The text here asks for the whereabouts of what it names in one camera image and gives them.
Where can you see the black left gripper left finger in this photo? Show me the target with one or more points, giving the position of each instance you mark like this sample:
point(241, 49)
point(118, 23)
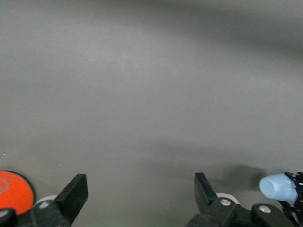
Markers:
point(73, 194)

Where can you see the orange cylindrical speaker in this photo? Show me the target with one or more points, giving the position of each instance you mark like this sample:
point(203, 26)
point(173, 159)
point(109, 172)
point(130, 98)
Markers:
point(14, 191)

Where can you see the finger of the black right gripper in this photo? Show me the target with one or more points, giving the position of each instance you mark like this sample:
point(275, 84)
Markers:
point(293, 210)
point(296, 179)

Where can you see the light blue cup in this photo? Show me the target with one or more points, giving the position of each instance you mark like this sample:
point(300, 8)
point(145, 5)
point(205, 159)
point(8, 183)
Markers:
point(277, 188)

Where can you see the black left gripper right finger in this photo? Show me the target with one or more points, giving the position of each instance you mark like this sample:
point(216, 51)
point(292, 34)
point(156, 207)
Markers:
point(206, 191)

